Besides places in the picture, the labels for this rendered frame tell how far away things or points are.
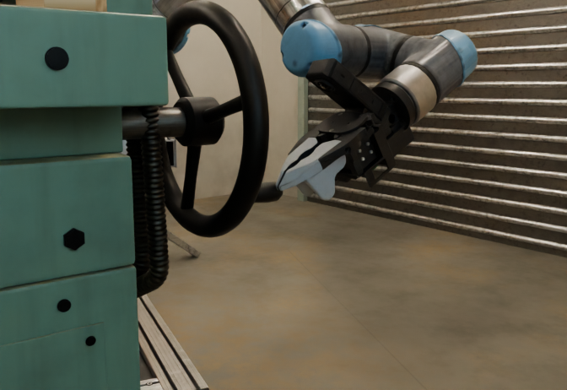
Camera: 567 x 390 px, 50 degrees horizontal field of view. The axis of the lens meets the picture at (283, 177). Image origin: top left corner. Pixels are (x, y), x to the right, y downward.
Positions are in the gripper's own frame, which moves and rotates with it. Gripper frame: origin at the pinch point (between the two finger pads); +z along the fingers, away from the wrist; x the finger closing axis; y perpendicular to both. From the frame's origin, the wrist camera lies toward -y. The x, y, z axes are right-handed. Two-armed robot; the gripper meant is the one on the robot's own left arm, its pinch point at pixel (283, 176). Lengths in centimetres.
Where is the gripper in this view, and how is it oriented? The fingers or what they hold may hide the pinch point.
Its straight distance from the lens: 72.0
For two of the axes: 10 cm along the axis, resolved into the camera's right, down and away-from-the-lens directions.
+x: -5.9, -1.2, 8.0
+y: 4.0, 8.1, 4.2
